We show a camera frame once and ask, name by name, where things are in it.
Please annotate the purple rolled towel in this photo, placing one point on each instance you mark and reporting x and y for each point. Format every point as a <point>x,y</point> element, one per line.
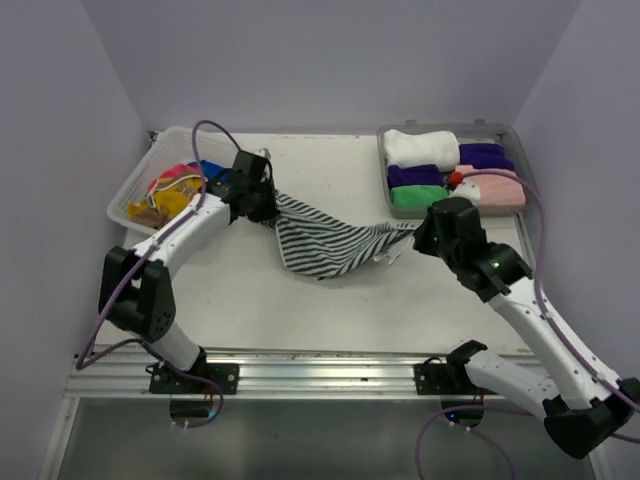
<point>485,156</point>
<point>418,175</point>

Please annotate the pink rolled towel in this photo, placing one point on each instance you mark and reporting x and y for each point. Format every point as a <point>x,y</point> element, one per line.
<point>497,192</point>

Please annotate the aluminium mounting rail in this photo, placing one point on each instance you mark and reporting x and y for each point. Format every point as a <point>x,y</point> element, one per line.
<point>264,375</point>

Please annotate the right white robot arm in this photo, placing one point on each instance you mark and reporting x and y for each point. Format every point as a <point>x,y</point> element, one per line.
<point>580,400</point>

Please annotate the blue towel in basket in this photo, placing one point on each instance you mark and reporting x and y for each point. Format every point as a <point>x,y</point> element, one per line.
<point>211,171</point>

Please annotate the purple rolled towel back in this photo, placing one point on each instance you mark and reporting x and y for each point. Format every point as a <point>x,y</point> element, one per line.
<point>485,156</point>

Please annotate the white rolled towel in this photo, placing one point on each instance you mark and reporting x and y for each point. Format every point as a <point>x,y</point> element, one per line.
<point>439,148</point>

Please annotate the grey plastic tray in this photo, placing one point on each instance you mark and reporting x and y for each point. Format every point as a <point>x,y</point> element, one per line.
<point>478,132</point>

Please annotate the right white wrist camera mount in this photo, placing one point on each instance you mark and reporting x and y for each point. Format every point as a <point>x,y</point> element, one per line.
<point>459,186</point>

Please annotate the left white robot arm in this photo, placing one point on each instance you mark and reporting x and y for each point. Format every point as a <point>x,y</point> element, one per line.
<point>136,293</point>

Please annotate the purple rolled towel front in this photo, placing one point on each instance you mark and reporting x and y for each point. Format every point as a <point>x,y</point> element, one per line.
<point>418,175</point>

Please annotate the green rolled towel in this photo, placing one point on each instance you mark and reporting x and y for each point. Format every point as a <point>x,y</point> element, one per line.
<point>417,196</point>

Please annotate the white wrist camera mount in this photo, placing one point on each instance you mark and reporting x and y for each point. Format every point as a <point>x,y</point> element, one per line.
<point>459,186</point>
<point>262,152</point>

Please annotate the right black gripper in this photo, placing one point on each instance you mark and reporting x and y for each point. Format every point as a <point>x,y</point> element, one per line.
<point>421,241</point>

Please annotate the green white striped towel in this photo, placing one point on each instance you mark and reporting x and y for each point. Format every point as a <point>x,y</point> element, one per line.
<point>315,244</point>

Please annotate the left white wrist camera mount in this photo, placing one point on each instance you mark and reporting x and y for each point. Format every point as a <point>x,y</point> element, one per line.
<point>262,152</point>

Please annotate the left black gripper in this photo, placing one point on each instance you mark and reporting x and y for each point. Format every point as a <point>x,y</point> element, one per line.
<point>271,211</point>

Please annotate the yellow brown towel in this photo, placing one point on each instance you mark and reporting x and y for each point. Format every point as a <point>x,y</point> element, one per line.
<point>164,201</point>

